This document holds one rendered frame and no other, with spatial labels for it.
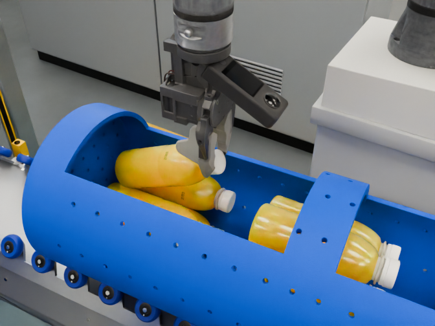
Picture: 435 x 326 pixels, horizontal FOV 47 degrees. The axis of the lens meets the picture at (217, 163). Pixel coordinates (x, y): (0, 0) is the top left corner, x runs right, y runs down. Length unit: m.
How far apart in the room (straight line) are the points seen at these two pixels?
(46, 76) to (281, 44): 1.69
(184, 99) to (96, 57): 2.53
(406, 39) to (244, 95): 0.42
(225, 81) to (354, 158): 0.45
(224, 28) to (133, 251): 0.32
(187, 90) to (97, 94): 2.53
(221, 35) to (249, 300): 0.33
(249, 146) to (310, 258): 2.10
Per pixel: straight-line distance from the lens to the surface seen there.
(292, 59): 2.40
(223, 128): 0.74
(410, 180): 1.02
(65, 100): 3.18
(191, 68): 0.67
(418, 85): 0.91
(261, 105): 0.64
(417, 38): 0.97
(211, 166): 0.73
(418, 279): 0.89
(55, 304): 1.02
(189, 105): 0.68
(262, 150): 2.67
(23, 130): 1.57
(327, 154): 1.04
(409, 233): 0.85
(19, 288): 1.07
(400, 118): 0.94
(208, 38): 0.62
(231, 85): 0.64
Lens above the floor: 1.69
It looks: 41 degrees down
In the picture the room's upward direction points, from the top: straight up
